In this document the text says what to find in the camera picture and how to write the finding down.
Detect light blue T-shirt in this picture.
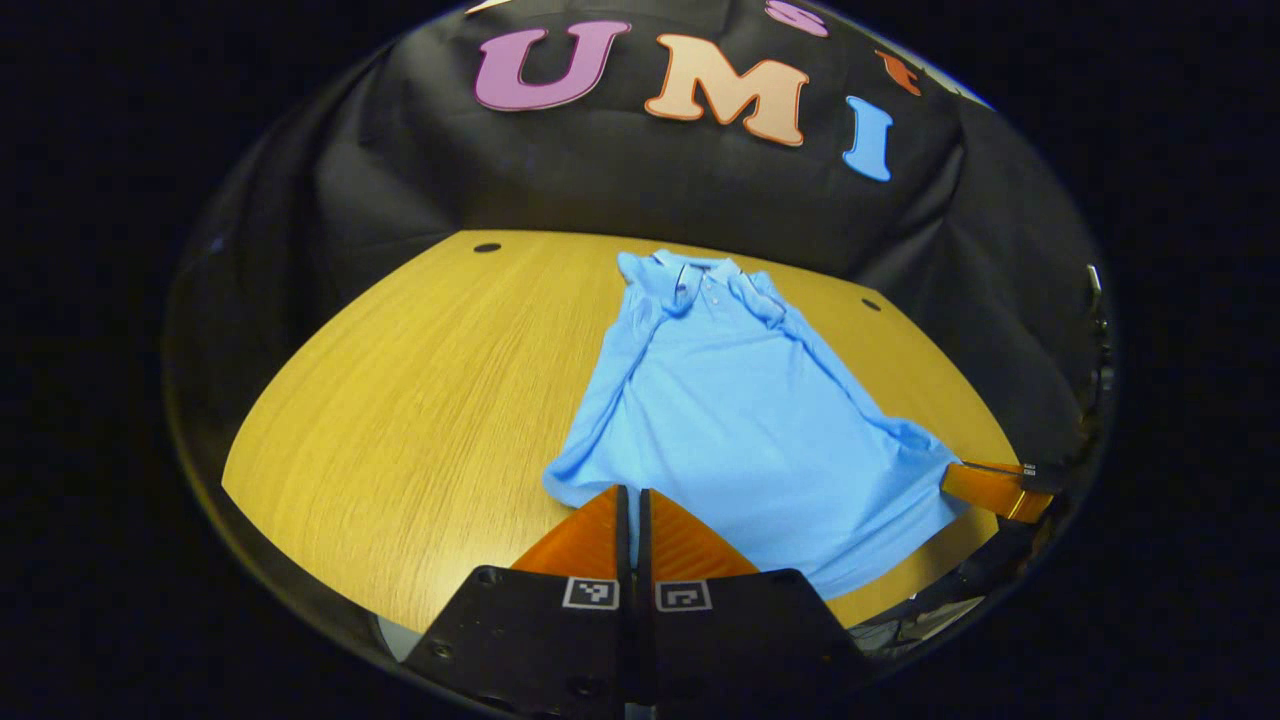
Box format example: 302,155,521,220
542,249,968,601

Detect black backdrop cloth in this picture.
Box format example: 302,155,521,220
165,0,1106,471

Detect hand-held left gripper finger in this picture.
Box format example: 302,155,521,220
403,485,633,720
637,488,873,720

